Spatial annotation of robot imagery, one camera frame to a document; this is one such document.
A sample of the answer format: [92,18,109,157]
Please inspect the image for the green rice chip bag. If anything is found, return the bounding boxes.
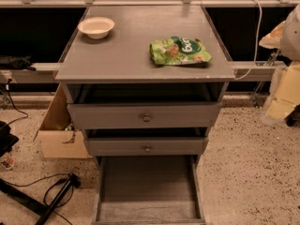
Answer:
[149,37,212,66]

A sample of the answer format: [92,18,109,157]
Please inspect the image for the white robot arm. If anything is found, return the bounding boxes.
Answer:
[259,5,300,127]

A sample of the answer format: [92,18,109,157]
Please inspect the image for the grey drawer cabinet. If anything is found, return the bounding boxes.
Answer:
[53,4,236,225]

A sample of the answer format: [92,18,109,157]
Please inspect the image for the grey top drawer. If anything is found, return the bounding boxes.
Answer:
[67,102,220,129]

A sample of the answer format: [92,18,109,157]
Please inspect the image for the grey middle drawer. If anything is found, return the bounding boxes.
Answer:
[84,137,208,156]

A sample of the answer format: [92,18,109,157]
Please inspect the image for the grey open bottom drawer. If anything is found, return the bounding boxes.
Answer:
[91,156,206,225]

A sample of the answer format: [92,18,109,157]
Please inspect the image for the white paper bowl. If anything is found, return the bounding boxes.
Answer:
[78,17,114,39]

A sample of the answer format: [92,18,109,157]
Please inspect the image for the cardboard box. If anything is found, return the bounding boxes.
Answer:
[37,86,89,158]

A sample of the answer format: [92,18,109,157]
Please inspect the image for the black object on floor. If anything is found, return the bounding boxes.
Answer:
[0,121,19,157]

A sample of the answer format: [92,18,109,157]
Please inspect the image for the small red white packet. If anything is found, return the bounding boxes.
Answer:
[0,157,15,171]

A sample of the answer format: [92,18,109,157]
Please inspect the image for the black stand legs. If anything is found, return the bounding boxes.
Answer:
[0,172,82,225]

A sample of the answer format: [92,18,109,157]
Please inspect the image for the metal frame rail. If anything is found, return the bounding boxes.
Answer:
[0,61,286,83]

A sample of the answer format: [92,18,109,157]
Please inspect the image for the black floor cable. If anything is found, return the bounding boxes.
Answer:
[3,172,76,225]

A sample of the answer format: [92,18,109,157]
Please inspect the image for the white cable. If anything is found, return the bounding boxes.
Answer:
[234,0,264,81]

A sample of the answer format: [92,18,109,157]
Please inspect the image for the black bag on rail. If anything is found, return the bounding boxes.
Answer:
[0,55,35,70]

